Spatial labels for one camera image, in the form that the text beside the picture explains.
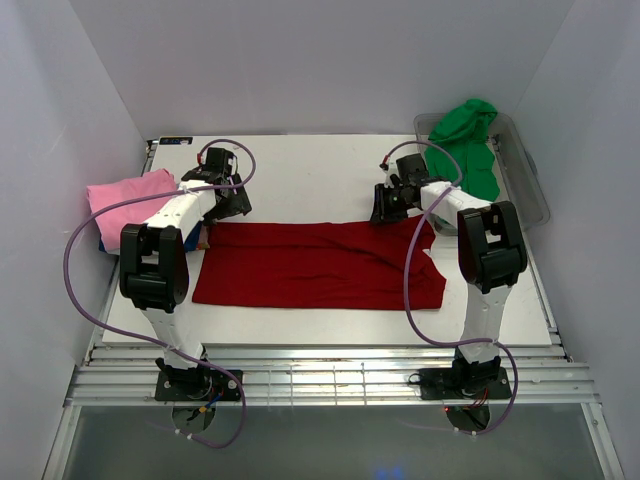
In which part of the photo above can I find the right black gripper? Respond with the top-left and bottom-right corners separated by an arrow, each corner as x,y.
369,183 -> 413,226

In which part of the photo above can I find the dark red t-shirt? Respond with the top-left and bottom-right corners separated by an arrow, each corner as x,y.
192,218 -> 446,311

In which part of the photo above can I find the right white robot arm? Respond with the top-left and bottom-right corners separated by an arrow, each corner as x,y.
371,181 -> 527,400

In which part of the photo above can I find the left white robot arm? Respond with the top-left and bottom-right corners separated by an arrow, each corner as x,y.
119,168 -> 251,402

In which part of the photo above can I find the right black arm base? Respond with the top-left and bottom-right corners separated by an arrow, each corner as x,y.
413,367 -> 512,400

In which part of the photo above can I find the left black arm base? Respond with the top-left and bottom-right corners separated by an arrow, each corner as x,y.
154,368 -> 243,403

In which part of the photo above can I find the blue label sticker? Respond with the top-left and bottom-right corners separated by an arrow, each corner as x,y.
158,136 -> 193,145

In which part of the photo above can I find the green t-shirt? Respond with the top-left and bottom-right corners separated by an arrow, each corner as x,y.
428,99 -> 500,202

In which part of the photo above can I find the pink folded t-shirt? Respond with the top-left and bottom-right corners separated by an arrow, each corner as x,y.
85,167 -> 179,250

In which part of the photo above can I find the clear plastic bin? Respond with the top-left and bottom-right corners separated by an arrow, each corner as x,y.
412,112 -> 551,236

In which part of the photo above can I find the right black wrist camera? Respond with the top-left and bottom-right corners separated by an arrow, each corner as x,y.
390,153 -> 430,188

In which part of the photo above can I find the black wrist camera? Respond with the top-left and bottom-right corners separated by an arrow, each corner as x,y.
201,147 -> 236,176
390,153 -> 430,188

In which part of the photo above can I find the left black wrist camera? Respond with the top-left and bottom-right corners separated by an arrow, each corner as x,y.
201,147 -> 236,176

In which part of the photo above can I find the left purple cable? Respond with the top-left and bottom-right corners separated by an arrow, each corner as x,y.
62,138 -> 259,450

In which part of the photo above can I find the aluminium frame rail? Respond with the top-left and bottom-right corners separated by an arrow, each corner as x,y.
65,343 -> 600,407

